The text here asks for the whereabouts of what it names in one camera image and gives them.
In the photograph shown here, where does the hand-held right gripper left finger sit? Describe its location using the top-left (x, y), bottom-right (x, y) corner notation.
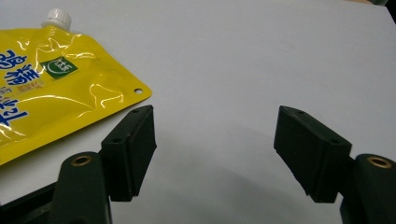
top-left (49, 105), bottom-right (158, 224)

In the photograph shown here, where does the yellow spout pouch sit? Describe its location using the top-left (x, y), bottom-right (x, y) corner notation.
top-left (0, 7), bottom-right (153, 166)

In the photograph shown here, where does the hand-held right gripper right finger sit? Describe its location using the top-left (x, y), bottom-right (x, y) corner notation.
top-left (274, 105), bottom-right (396, 224)

